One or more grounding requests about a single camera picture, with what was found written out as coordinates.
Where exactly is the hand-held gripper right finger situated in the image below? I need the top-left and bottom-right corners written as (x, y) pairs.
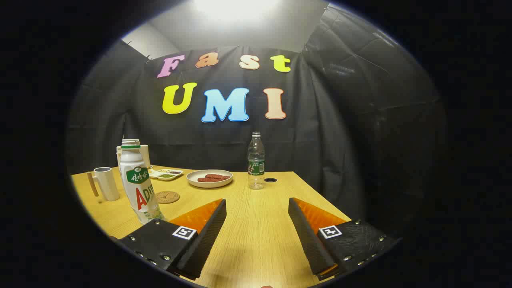
top-left (288, 197), bottom-right (400, 280)

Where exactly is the black backdrop cloth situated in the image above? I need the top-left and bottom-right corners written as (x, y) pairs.
top-left (66, 4), bottom-right (446, 232)

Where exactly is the clear plastic water bottle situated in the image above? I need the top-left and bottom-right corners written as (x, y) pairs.
top-left (247, 132), bottom-right (266, 190)

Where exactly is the wooden table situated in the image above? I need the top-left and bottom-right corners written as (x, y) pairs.
top-left (71, 165), bottom-right (352, 288)

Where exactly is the white cup wooden handle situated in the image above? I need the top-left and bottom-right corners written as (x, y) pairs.
top-left (87, 167), bottom-right (120, 202)

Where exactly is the cream toaster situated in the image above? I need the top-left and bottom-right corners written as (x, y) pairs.
top-left (116, 139), bottom-right (151, 168)

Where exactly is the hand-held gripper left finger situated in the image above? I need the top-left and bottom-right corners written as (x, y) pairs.
top-left (119, 199), bottom-right (227, 280)

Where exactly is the round white plate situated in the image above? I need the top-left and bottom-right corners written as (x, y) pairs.
top-left (186, 170), bottom-right (234, 188)

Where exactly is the white juice bottle green label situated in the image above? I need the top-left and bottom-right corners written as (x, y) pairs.
top-left (119, 145), bottom-right (165, 224)

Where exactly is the round wooden coaster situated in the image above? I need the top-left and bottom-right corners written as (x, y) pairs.
top-left (155, 191), bottom-right (180, 204)

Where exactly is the white divided condiment tray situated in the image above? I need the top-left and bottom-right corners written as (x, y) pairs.
top-left (149, 168), bottom-right (184, 181)

